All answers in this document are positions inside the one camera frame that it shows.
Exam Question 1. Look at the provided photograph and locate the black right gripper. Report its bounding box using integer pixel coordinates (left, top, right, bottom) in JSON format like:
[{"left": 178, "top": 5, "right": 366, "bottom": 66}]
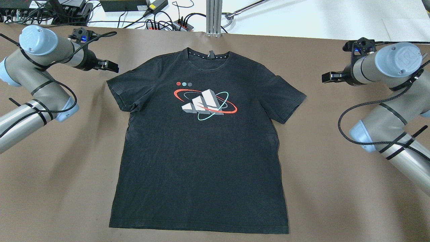
[{"left": 321, "top": 64, "right": 356, "bottom": 86}]

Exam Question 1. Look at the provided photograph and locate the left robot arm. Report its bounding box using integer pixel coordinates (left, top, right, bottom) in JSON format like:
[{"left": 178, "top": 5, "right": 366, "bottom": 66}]
[{"left": 0, "top": 25, "right": 119, "bottom": 153}]

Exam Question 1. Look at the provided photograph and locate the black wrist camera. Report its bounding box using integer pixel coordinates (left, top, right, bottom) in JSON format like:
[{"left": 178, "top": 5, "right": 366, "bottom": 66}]
[
  {"left": 68, "top": 27, "right": 98, "bottom": 43},
  {"left": 342, "top": 37, "right": 377, "bottom": 55}
]

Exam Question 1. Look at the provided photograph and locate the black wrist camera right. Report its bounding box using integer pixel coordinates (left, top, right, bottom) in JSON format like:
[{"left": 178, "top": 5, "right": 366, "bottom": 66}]
[{"left": 342, "top": 37, "right": 377, "bottom": 55}]

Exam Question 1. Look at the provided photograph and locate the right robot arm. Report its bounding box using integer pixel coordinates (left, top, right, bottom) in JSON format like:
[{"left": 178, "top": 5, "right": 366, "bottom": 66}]
[{"left": 321, "top": 37, "right": 430, "bottom": 195}]

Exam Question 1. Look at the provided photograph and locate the black power adapter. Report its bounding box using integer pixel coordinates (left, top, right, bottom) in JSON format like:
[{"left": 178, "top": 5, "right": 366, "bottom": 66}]
[{"left": 100, "top": 0, "right": 150, "bottom": 12}]

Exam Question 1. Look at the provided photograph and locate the aluminium frame post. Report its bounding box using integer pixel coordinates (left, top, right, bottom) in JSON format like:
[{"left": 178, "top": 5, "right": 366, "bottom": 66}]
[{"left": 206, "top": 0, "right": 222, "bottom": 37}]

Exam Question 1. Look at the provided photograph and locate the metal grabber stick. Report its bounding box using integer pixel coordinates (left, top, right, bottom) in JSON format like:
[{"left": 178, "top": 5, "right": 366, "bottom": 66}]
[{"left": 221, "top": 0, "right": 268, "bottom": 29}]

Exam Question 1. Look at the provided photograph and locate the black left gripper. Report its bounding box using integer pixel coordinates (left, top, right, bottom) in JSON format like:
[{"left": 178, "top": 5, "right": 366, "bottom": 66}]
[{"left": 79, "top": 50, "right": 119, "bottom": 73}]

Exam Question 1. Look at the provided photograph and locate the black printed t-shirt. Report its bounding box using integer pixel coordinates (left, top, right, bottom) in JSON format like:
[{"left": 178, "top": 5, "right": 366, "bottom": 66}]
[{"left": 106, "top": 48, "right": 306, "bottom": 234}]

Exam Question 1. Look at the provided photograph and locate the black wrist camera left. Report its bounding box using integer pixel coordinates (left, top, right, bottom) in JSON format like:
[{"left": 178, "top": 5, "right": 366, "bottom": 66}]
[{"left": 68, "top": 27, "right": 98, "bottom": 43}]

